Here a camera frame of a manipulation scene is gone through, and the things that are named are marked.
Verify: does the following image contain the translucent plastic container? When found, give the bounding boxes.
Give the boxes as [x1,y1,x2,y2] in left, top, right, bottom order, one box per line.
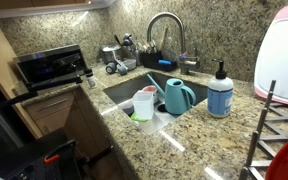
[132,91,154,120]

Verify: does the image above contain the stainless steel sink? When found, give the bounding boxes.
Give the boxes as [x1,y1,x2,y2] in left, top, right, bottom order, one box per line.
[104,72,207,135]

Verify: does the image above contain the metal dish rack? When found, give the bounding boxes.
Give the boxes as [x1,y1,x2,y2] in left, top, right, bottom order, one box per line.
[239,80,288,180]

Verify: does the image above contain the black utensil caddy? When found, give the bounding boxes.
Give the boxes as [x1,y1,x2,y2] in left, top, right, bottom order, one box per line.
[140,51,177,72]

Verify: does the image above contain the grey measuring cups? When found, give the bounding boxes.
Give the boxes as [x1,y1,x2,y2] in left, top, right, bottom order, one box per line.
[105,59,136,76]

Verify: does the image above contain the teal watering can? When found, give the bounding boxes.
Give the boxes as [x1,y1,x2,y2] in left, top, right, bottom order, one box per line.
[147,74,197,115]

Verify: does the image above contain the steel pot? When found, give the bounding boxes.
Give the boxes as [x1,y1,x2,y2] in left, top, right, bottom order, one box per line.
[101,45,123,64]

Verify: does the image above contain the stainless steel faucet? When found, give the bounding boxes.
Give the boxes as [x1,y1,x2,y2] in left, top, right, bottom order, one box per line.
[146,12,200,75]

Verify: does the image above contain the small white bottle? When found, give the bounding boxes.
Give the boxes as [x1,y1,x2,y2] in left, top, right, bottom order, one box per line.
[86,73,96,88]

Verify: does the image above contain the blue white soap dispenser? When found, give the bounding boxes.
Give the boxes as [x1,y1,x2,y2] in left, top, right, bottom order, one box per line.
[207,59,234,118]

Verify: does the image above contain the wooden cabinet drawers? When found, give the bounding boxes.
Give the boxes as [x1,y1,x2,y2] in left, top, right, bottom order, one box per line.
[26,88,110,157]

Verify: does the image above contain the black equipment with orange clip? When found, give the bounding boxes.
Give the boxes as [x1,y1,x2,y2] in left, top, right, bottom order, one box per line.
[0,128,88,180]

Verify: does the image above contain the pink white cutting board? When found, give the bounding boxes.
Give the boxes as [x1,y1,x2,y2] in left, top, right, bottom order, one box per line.
[254,5,288,104]

